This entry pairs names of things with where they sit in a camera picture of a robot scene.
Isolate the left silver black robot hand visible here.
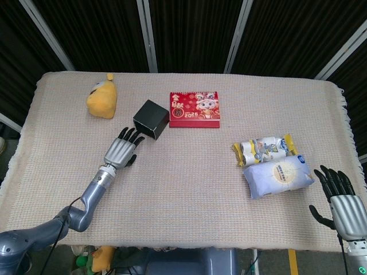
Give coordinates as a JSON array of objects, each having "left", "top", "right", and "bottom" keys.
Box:
[{"left": 103, "top": 127, "right": 146, "bottom": 170}]

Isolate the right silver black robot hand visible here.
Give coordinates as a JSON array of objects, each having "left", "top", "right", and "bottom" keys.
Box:
[{"left": 309, "top": 165, "right": 367, "bottom": 242}]

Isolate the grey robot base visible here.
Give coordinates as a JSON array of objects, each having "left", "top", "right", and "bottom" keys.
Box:
[{"left": 145, "top": 247, "right": 239, "bottom": 275}]

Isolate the black open box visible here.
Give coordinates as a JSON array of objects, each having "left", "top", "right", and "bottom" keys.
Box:
[{"left": 132, "top": 99, "right": 170, "bottom": 142}]

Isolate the white blue snack bag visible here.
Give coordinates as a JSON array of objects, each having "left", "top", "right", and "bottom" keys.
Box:
[{"left": 243, "top": 155, "right": 315, "bottom": 200}]

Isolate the red desk calendar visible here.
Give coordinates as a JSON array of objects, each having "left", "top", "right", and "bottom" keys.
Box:
[{"left": 169, "top": 91, "right": 221, "bottom": 128}]

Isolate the beige woven tablecloth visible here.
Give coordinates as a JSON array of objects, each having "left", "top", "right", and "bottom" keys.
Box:
[{"left": 0, "top": 70, "right": 362, "bottom": 253}]

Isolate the yellow white snack pack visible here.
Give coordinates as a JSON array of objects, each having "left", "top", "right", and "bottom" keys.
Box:
[{"left": 232, "top": 133, "right": 298, "bottom": 168}]

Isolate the yellow plush toy under table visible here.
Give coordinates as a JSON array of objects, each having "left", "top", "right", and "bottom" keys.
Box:
[{"left": 91, "top": 245, "right": 116, "bottom": 273}]

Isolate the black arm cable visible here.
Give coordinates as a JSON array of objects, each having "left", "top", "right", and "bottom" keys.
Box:
[
  {"left": 337, "top": 233, "right": 349, "bottom": 275},
  {"left": 40, "top": 197, "right": 84, "bottom": 275}
]

